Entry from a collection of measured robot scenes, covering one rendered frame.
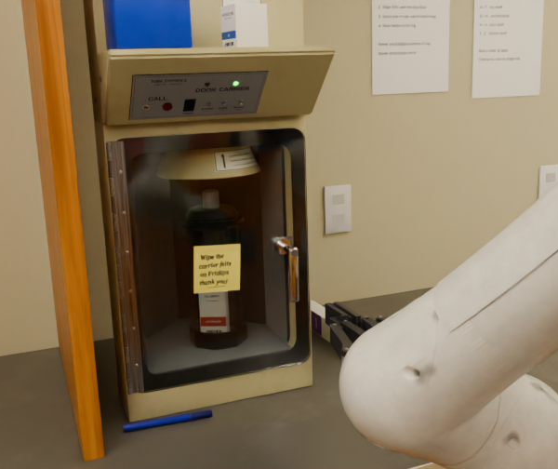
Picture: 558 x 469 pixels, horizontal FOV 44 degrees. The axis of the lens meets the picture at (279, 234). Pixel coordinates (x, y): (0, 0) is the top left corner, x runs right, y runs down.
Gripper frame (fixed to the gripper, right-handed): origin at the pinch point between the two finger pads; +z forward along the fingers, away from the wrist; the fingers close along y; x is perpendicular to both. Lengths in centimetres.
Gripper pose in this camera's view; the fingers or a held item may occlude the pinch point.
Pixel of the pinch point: (342, 319)
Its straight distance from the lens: 96.1
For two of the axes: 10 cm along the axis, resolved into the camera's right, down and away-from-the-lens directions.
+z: -3.6, -1.9, 9.1
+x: 0.3, 9.8, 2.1
